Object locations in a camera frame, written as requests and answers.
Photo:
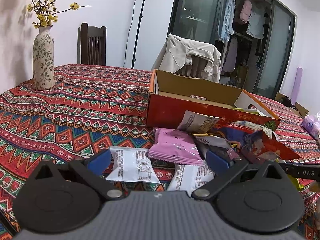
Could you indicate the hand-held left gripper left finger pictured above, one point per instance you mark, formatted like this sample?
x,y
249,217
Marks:
x,y
99,161

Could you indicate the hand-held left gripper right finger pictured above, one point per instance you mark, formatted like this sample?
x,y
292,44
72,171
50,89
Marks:
x,y
217,162

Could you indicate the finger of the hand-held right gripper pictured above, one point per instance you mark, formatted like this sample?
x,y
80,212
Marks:
x,y
290,167

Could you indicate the dark snack packet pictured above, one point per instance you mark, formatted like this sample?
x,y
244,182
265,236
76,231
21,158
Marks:
x,y
220,151

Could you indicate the large red snack bag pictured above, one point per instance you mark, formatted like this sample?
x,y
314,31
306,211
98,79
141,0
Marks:
x,y
260,140

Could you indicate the white yellow snack packet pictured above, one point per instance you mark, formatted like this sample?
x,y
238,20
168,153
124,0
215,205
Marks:
x,y
197,121

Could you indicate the pink snack packet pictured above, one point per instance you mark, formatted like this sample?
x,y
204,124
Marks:
x,y
172,145

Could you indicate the small white blue packet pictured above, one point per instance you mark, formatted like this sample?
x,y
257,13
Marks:
x,y
247,125

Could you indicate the orange cardboard box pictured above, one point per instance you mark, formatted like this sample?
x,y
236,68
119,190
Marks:
x,y
175,107

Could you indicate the purple tissue pack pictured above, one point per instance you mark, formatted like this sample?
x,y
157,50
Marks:
x,y
311,126

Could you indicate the brown cardboard box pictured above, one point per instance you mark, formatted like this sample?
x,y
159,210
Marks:
x,y
297,106

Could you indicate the wooden chair with jacket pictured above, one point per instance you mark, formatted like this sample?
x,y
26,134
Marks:
x,y
196,67

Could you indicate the lavender hanging garment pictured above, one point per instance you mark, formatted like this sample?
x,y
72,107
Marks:
x,y
230,55

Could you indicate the beige jacket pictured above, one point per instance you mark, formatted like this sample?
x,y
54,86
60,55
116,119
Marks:
x,y
182,55

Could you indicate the dark wooden chair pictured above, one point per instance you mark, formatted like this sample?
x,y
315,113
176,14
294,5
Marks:
x,y
92,47

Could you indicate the floral ceramic vase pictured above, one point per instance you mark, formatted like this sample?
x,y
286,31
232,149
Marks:
x,y
43,60

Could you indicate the studio light on stand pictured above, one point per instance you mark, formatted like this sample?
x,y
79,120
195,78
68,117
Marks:
x,y
140,22

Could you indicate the light blue hanging shirt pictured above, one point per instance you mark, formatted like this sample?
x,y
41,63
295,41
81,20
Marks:
x,y
228,17

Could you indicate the white hanging blouse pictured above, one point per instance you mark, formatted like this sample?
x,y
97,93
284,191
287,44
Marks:
x,y
256,22

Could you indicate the pink hanging garment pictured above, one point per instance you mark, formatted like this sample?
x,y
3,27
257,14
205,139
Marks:
x,y
245,11

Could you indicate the yellow flower branches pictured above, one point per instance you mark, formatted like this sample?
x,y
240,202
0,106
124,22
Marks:
x,y
42,7

